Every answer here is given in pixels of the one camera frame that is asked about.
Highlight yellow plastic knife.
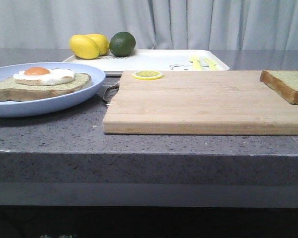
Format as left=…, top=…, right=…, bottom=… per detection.
left=204, top=58, right=219, bottom=71

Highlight rear yellow lemon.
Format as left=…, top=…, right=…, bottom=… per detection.
left=85, top=34, right=109, bottom=56

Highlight bread slice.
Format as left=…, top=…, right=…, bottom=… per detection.
left=0, top=73, right=92, bottom=102
left=260, top=70, right=298, bottom=105

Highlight white rectangular tray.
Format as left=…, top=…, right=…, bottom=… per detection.
left=65, top=50, right=229, bottom=76

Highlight front yellow lemon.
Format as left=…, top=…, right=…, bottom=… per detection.
left=69, top=35, right=100, bottom=60

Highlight yellow plastic fork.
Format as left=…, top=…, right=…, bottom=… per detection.
left=189, top=55, right=203, bottom=70

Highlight wooden cutting board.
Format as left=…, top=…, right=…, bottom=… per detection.
left=103, top=70, right=298, bottom=135

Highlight green lime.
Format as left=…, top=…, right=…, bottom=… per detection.
left=109, top=32, right=136, bottom=57

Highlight metal cutting board handle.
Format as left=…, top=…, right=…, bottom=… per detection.
left=102, top=82, right=120, bottom=104

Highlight yellow lemon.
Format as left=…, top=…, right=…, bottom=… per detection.
left=69, top=35, right=100, bottom=60
left=85, top=34, right=109, bottom=56

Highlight fried egg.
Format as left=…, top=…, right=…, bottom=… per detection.
left=12, top=66, right=75, bottom=86

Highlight white curtain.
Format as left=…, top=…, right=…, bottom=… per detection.
left=0, top=0, right=298, bottom=50

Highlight lemon slice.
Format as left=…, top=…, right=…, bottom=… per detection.
left=132, top=70, right=163, bottom=80

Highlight light blue round plate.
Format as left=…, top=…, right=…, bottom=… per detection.
left=0, top=62, right=106, bottom=118

